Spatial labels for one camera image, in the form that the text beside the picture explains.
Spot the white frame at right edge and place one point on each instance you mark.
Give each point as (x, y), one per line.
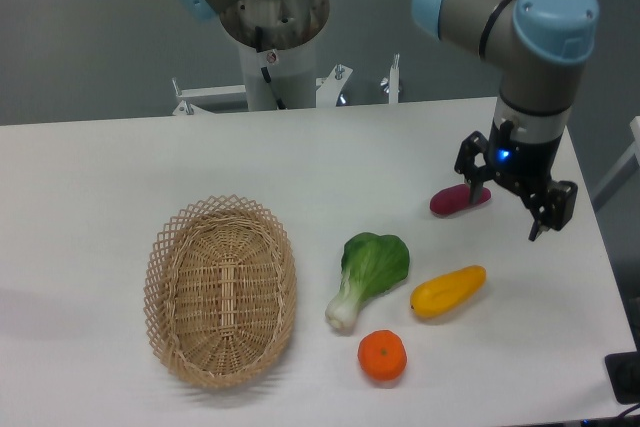
(619, 173)

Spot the purple sweet potato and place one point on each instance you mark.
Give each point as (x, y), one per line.
(455, 199)

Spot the black device at table edge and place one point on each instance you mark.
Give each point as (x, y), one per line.
(623, 373)

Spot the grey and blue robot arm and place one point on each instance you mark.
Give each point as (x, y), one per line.
(540, 46)

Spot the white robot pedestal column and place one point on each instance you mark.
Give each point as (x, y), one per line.
(279, 79)

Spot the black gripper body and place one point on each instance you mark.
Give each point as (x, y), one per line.
(522, 168)

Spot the orange tangerine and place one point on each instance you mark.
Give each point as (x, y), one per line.
(382, 356)

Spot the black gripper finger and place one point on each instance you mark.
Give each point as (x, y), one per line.
(551, 206)
(474, 147)

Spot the white pedestal base frame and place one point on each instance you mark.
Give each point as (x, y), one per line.
(329, 92)

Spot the yellow mango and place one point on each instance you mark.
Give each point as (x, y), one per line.
(444, 293)

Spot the green bok choy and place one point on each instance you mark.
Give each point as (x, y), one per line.
(371, 265)

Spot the woven wicker basket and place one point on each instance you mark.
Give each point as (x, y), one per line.
(220, 292)

